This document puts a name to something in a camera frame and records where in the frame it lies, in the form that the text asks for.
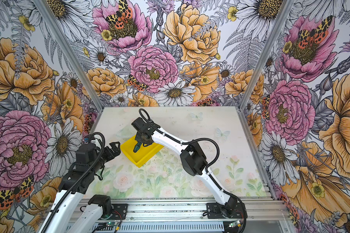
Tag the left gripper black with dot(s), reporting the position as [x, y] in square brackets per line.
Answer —
[116, 151]

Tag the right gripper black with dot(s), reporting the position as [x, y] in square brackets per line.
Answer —
[138, 138]

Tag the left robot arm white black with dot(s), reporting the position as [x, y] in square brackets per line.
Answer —
[71, 190]

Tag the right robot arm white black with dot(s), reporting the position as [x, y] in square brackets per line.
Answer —
[193, 159]

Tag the yellow plastic bin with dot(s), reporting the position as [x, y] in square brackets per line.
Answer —
[143, 155]

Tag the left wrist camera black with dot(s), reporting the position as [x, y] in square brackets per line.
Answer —
[86, 155]

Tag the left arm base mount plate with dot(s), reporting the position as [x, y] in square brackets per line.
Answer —
[119, 211]

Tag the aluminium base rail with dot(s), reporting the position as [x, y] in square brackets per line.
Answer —
[193, 209]

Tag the grey vented cable duct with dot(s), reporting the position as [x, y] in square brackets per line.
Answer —
[167, 227]

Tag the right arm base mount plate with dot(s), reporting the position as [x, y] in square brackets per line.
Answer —
[216, 211]

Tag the aluminium corner post left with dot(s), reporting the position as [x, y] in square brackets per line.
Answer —
[63, 42]

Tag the aluminium corner post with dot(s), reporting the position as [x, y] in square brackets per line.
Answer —
[271, 40]
[63, 42]

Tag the aluminium corner post right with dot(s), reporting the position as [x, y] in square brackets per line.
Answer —
[271, 40]

